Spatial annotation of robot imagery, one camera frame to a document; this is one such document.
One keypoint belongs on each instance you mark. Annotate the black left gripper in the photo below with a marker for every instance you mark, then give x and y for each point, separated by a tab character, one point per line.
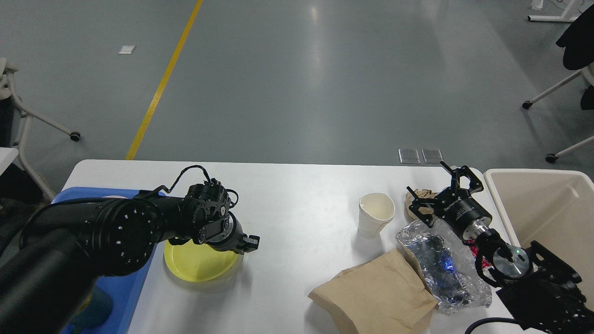
233	238

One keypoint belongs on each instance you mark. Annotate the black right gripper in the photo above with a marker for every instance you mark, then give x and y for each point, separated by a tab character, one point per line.
457	211

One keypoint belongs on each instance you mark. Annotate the yellow plastic plate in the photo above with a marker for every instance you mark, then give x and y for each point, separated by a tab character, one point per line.
197	263

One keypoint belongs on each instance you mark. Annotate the dark teal mug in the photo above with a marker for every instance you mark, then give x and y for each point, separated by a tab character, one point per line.
96	309

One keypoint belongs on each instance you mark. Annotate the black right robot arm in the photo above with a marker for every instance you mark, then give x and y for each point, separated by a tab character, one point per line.
538	288

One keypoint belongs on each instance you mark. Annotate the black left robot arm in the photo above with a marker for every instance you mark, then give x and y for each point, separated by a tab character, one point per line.
65	247

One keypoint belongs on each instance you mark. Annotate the crumpled brown paper ball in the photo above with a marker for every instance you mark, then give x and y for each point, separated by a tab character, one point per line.
423	209

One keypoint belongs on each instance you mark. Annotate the red wrapper piece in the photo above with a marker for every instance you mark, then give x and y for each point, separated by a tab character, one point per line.
474	250

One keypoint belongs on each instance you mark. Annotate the crumpled silver foil wrapper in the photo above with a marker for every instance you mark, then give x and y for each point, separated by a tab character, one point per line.
445	265

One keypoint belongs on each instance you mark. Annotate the white paper cup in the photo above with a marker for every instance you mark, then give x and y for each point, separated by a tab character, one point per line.
376	210

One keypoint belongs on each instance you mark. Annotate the beige plastic bin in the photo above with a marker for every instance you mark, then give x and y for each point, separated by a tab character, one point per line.
553	207

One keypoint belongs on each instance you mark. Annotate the brown paper bag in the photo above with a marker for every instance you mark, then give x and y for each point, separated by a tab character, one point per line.
382	296

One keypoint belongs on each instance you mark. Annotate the blue plastic tray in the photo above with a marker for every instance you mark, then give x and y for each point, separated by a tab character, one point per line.
124	290

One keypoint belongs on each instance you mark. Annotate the pink plate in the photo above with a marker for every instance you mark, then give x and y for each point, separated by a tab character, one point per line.
114	197

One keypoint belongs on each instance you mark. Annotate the right side office chair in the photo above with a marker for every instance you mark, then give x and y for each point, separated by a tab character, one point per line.
578	56

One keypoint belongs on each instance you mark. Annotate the white side table edge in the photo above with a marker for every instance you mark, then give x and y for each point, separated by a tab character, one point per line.
7	156

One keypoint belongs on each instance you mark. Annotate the white office chair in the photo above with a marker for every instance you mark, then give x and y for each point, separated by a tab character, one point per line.
26	117

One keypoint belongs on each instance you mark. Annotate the white desk frame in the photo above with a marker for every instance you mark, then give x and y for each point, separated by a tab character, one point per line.
561	11

